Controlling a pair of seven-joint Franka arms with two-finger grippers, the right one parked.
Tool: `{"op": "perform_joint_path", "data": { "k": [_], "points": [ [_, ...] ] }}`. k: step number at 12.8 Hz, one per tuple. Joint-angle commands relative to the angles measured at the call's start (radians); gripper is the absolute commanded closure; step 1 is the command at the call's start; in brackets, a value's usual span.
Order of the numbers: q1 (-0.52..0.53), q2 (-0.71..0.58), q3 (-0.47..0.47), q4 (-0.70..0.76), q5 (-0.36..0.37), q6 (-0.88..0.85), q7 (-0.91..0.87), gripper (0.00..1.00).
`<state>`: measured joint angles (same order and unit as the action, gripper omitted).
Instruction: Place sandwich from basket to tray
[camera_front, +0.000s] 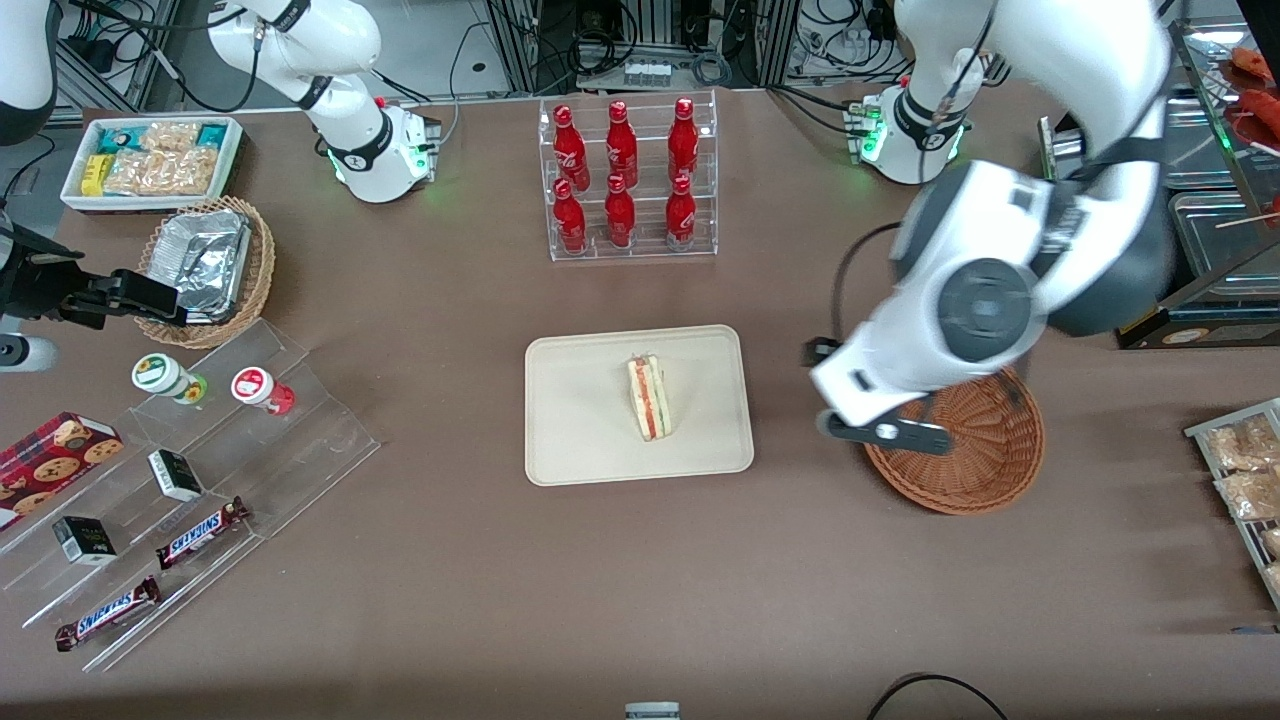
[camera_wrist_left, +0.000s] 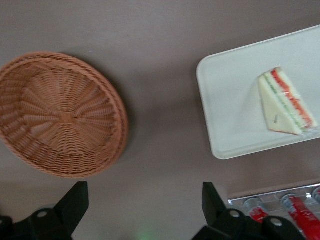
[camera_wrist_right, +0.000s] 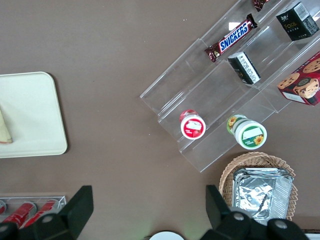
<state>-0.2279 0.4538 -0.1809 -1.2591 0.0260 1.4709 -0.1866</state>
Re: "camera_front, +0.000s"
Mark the beige plastic tray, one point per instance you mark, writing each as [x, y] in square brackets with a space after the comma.
[580, 420]

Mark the small grey device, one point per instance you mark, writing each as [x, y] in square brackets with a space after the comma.
[652, 711]

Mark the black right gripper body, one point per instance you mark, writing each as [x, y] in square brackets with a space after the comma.
[38, 284]

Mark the yellow snack packet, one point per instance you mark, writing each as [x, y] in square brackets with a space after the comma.
[96, 172]

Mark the clear acrylic stepped shelf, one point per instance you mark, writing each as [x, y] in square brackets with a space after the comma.
[300, 450]

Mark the small dark carton box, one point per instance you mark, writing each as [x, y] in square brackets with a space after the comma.
[175, 475]
[85, 540]

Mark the white power strip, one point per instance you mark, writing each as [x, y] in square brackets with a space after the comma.
[648, 74]

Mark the light wicker basket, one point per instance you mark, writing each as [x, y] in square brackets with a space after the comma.
[262, 270]

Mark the small stainless steel tray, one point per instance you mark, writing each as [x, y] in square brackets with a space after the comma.
[1200, 150]

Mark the aluminium foil tray stack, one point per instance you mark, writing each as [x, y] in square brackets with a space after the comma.
[205, 260]

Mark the clear bagged pastry snack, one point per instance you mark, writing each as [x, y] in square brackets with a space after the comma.
[1250, 495]
[1240, 445]

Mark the small clear peanut snack bag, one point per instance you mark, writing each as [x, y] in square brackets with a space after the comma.
[170, 135]

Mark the brown wicker basket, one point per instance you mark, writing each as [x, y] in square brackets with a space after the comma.
[985, 460]

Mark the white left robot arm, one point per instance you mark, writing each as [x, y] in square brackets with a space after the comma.
[985, 310]

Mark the triangular sandwich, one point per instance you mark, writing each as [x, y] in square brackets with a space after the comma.
[650, 400]

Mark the green lidded cup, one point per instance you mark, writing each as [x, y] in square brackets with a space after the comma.
[160, 373]

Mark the red plaid cookie box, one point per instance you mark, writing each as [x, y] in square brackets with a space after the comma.
[50, 465]

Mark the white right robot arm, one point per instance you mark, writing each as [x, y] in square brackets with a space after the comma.
[340, 130]

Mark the black hot food display case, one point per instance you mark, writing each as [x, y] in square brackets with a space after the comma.
[1250, 325]

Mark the grey box with green light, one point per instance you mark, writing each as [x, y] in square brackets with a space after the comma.
[1062, 150]

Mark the teal snack packet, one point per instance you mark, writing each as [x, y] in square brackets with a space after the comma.
[120, 138]

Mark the large clear peanut snack bag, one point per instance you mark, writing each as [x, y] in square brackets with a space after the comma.
[165, 172]

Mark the Snickers chocolate bar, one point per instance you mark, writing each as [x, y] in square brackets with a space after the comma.
[200, 533]
[108, 613]

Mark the red cola bottle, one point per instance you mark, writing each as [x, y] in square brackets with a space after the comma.
[569, 145]
[621, 145]
[680, 215]
[619, 215]
[683, 140]
[569, 220]

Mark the red sausage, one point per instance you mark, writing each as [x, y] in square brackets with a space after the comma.
[1265, 105]
[1258, 62]

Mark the clear acrylic bottle rack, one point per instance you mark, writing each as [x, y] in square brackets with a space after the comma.
[645, 250]

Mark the red lidded cup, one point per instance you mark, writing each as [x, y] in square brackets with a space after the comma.
[255, 385]

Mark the white plastic snack bin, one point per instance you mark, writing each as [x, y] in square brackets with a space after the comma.
[232, 170]

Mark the large stainless steel tray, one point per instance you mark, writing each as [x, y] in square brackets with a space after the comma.
[1235, 250]

